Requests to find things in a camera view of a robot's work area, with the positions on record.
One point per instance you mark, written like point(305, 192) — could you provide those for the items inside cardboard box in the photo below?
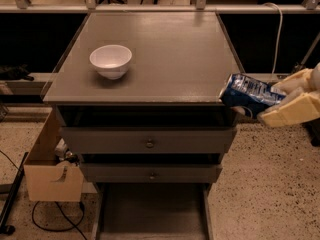
point(63, 153)

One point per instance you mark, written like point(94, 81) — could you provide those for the black stand base bar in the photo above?
point(10, 191)

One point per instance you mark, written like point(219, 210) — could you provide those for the blue pepsi can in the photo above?
point(249, 96)

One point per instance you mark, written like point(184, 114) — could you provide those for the grey drawer cabinet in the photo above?
point(180, 62)

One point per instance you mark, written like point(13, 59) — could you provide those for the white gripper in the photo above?
point(316, 79)

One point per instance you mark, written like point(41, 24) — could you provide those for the black object on rail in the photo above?
point(15, 72)

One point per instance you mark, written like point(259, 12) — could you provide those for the grey middle drawer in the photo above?
point(151, 173)

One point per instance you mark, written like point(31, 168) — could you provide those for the white ceramic bowl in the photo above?
point(111, 61)

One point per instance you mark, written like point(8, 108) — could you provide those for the cardboard box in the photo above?
point(48, 179)

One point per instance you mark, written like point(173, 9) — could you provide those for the grey upper drawer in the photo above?
point(140, 141)

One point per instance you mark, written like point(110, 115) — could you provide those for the open grey bottom drawer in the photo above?
point(153, 211)

